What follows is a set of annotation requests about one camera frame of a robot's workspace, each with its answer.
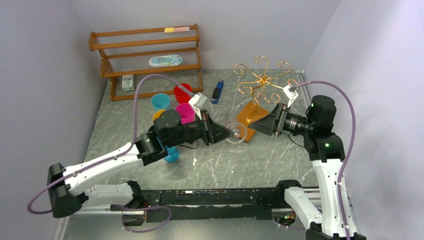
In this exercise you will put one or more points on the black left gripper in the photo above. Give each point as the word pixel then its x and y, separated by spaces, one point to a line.
pixel 212 133

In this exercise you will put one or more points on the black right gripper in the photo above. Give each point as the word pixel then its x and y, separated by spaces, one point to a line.
pixel 281 120

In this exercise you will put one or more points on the clear wine glass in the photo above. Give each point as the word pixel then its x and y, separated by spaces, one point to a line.
pixel 238 129

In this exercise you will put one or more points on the gold wire wine glass rack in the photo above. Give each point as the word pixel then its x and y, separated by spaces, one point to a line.
pixel 257 89

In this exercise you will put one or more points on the pink plastic wine glass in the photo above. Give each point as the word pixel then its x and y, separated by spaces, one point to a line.
pixel 186 112

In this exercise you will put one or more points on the red plastic wine glass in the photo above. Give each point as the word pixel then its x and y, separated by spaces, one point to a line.
pixel 180 95

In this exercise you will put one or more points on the blue wine glass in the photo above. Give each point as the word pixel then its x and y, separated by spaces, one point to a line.
pixel 173 155

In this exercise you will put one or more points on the yellow plastic wine glass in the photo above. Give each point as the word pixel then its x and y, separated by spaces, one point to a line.
pixel 157 114

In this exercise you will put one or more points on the teal plastic wine glass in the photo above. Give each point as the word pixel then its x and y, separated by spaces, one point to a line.
pixel 161 101

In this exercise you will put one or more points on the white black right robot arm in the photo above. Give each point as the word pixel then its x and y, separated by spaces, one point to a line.
pixel 335 219

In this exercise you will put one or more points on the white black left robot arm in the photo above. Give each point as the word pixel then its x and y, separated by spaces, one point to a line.
pixel 74 187

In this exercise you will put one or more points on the wooden shelf rack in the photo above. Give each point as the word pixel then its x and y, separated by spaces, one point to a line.
pixel 141 52

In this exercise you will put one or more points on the blue stapler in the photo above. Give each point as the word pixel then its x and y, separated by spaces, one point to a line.
pixel 216 94

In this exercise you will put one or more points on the blue white oval package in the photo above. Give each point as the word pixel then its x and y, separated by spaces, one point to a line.
pixel 165 60

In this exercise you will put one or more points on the small teal white box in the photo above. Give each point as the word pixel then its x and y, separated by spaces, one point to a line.
pixel 128 83

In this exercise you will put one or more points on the yellow pink eraser bar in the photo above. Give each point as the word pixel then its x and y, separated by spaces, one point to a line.
pixel 177 29

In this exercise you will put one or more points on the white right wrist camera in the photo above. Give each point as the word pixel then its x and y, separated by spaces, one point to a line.
pixel 291 94

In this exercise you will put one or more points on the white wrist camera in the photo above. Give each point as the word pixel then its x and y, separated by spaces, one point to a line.
pixel 196 102
pixel 291 94

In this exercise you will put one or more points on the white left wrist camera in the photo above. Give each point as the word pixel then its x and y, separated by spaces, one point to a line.
pixel 196 102

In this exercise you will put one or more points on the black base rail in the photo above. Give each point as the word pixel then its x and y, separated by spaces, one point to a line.
pixel 155 206

